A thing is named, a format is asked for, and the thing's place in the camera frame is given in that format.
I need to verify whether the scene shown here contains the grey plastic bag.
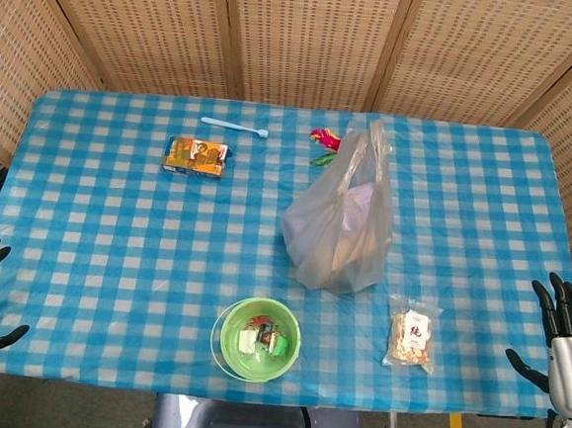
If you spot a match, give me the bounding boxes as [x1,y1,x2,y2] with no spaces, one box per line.
[276,112,403,299]

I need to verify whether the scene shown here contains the small wrappers in bucket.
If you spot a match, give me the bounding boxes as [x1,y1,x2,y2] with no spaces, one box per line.
[236,312,294,359]

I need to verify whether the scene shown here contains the light blue toothbrush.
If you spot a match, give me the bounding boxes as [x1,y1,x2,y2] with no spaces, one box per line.
[200,115,271,139]

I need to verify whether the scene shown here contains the woven bamboo folding screen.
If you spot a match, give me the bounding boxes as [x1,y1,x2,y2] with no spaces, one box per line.
[0,0,572,270]

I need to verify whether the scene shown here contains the green plastic bucket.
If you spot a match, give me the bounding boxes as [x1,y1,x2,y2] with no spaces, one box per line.
[206,293,306,386]

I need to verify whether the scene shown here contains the clear snack packet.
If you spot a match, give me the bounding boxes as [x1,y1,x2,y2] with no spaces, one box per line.
[380,294,445,376]

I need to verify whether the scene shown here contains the orange blue snack box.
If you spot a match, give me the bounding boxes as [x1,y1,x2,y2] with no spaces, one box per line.
[159,134,237,181]

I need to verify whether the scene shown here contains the green candy wrapper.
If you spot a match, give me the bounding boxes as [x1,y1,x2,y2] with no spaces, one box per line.
[308,150,337,169]

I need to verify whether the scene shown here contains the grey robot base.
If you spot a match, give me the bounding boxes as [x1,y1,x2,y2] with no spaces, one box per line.
[149,391,365,428]

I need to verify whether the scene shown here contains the blue white checkered tablecloth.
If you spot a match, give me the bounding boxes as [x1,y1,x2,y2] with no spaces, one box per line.
[0,80,572,428]

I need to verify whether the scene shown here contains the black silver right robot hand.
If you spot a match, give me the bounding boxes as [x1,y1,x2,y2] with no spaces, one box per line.
[500,269,572,416]

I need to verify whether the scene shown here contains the red yellow candy wrapper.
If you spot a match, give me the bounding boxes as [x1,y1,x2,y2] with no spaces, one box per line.
[308,127,344,151]

